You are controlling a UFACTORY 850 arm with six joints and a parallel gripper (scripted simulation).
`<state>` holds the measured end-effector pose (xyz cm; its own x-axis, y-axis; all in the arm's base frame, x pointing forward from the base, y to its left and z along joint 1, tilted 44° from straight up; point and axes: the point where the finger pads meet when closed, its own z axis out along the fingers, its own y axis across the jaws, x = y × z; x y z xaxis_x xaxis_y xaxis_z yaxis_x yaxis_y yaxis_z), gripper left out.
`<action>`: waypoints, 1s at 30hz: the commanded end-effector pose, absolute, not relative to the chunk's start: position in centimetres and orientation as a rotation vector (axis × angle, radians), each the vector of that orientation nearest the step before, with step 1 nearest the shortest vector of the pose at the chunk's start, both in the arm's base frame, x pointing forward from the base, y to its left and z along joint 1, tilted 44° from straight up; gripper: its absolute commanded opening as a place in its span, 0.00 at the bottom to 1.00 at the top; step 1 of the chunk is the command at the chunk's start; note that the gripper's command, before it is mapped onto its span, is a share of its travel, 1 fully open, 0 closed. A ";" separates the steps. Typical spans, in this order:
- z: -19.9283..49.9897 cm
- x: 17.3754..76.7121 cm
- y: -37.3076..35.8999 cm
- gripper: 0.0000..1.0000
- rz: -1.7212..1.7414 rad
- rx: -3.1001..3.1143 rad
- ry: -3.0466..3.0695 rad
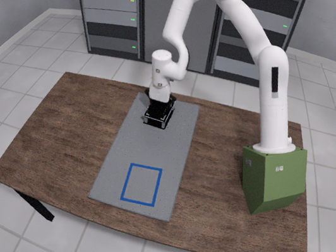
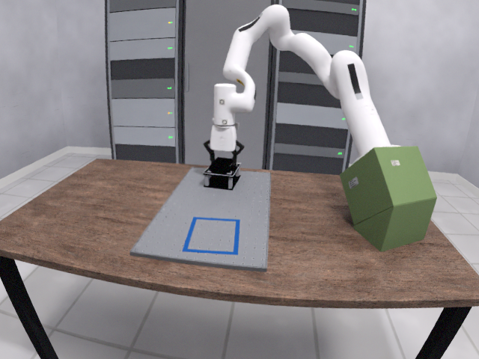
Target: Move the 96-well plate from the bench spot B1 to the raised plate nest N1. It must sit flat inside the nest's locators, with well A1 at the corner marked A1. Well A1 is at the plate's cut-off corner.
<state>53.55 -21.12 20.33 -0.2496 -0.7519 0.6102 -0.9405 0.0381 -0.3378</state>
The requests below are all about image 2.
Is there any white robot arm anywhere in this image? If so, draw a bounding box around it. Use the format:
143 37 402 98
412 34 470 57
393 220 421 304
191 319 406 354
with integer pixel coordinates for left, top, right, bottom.
212 4 400 163

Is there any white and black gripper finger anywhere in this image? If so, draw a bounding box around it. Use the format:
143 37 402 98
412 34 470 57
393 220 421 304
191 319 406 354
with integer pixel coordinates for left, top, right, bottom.
232 140 244 166
204 140 215 164

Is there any blue rectangular tape outline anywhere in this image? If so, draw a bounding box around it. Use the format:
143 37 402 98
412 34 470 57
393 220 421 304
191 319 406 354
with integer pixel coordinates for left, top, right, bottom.
182 217 240 255

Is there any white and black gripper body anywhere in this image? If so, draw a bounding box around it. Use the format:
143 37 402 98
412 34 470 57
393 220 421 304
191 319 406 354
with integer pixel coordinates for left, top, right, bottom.
210 124 237 152

